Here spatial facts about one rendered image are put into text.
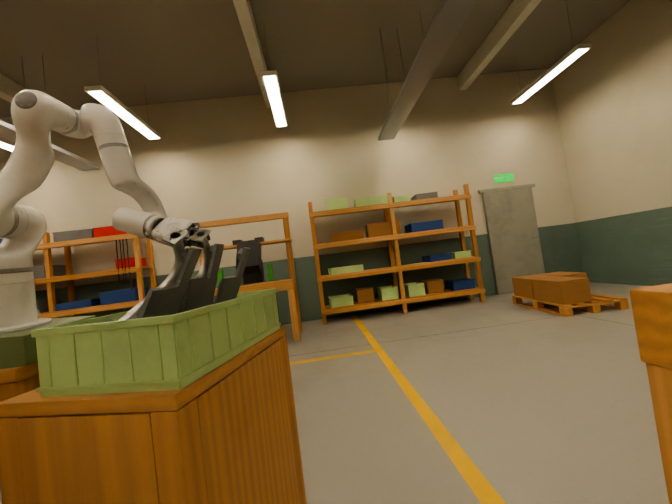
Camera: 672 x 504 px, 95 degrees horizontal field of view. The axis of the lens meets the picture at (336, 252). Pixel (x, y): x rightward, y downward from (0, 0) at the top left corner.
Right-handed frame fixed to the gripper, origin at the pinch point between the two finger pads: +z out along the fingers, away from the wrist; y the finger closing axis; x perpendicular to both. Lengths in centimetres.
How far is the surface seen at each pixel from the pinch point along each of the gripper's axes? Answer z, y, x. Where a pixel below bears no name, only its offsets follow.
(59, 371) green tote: -10.4, -47.3, 6.6
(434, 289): 156, 332, 372
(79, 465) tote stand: 4, -62, 17
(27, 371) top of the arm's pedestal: -33, -48, 22
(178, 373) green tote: 21.6, -40.8, -0.8
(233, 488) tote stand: 36, -54, 33
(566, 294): 289, 255, 232
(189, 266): 7.7, -14.8, -4.8
